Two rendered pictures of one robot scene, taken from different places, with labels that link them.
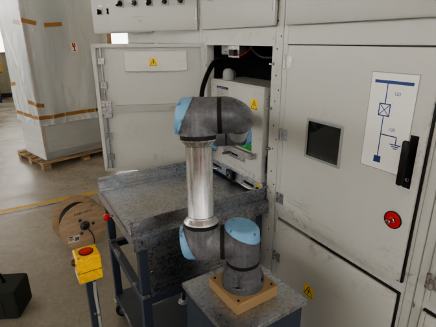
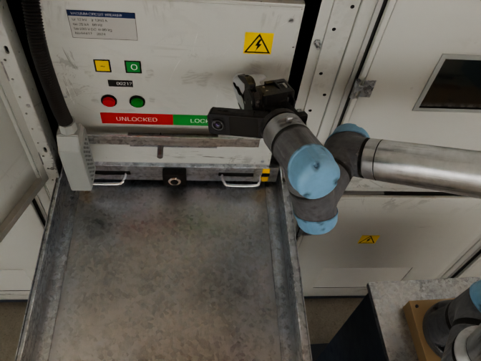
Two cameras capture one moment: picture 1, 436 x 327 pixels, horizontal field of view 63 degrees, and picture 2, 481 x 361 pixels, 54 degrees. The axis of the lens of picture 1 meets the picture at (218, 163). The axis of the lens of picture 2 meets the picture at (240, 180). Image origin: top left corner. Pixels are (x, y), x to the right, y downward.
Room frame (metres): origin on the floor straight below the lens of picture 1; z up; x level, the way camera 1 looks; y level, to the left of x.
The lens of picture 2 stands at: (1.41, 0.53, 1.88)
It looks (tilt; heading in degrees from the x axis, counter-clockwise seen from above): 54 degrees down; 291
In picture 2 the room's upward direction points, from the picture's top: 9 degrees clockwise
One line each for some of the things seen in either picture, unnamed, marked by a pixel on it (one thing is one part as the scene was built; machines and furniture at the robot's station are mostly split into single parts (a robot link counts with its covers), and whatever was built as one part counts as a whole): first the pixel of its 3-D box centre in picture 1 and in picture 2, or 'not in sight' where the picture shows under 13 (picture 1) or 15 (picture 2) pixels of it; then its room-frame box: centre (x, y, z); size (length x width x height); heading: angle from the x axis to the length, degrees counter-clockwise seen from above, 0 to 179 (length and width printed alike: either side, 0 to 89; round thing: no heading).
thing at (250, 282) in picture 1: (242, 269); (463, 326); (1.04, -0.08, 0.84); 0.15 x 0.15 x 0.10
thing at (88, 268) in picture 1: (87, 263); not in sight; (1.06, 0.46, 0.85); 0.08 x 0.08 x 0.10; 31
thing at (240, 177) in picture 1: (235, 173); (175, 165); (1.84, -0.10, 0.89); 0.54 x 0.05 x 0.06; 31
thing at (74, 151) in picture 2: not in sight; (76, 155); (1.97, 0.08, 1.04); 0.08 x 0.05 x 0.17; 121
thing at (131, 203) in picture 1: (179, 199); (169, 304); (1.66, 0.20, 0.82); 0.68 x 0.62 x 0.06; 121
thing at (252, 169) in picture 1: (233, 129); (172, 100); (1.83, -0.08, 1.15); 0.48 x 0.01 x 0.48; 31
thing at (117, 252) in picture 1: (181, 259); not in sight; (1.66, 0.20, 0.46); 0.64 x 0.58 x 0.66; 121
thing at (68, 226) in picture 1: (80, 221); not in sight; (2.57, 1.13, 0.20); 0.40 x 0.22 x 0.40; 131
